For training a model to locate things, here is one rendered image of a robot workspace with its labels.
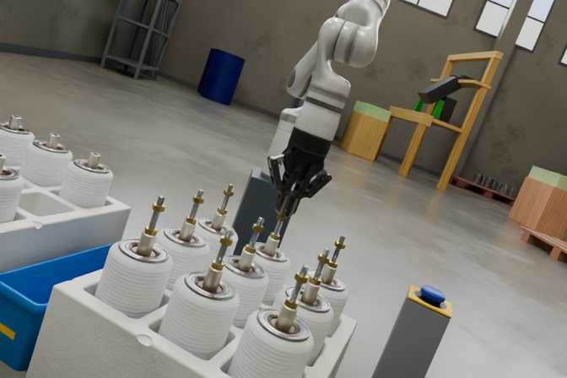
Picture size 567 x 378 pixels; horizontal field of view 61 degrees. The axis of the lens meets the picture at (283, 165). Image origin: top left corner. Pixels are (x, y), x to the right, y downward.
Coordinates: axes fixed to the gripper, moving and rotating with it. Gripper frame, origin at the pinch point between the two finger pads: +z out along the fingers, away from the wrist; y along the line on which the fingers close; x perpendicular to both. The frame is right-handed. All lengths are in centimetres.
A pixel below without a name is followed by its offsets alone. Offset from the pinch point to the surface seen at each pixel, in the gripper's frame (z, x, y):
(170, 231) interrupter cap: 9.5, -0.2, -19.3
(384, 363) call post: 15.0, -23.8, 14.0
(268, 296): 16.3, -4.8, 0.7
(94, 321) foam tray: 18.3, -15.8, -29.4
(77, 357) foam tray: 24.5, -15.3, -30.1
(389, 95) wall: -72, 705, 489
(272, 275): 12.1, -4.9, 0.0
